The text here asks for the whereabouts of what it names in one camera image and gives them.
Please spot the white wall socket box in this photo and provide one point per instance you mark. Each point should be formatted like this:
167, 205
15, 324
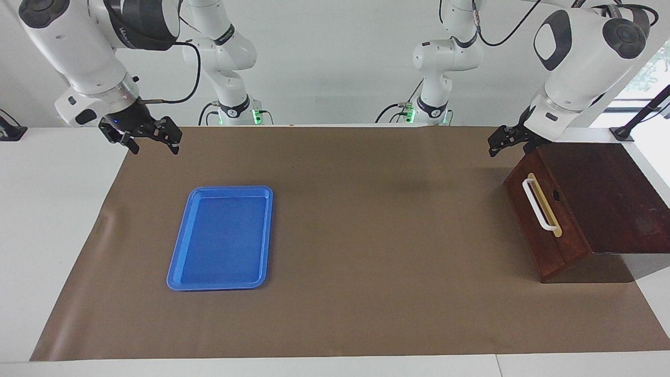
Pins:
62, 121

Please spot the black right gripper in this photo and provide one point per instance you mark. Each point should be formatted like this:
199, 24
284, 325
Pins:
138, 121

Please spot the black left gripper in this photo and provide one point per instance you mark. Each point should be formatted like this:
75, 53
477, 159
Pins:
515, 133

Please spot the brown table mat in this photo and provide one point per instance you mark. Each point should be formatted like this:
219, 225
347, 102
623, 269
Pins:
366, 262

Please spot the dark wooden cabinet box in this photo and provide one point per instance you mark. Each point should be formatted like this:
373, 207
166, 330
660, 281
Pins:
617, 199

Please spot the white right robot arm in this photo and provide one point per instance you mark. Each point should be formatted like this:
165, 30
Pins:
78, 47

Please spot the bright window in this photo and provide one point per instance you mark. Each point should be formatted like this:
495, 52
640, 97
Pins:
649, 73

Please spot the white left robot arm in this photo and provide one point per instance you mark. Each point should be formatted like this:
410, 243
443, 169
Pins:
581, 68

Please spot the black desk mount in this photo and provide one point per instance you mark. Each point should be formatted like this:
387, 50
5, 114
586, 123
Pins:
10, 131

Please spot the black clamp stand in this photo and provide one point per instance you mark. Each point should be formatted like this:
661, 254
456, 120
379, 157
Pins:
644, 112

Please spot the blue plastic tray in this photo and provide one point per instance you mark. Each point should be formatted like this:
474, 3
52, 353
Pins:
220, 235

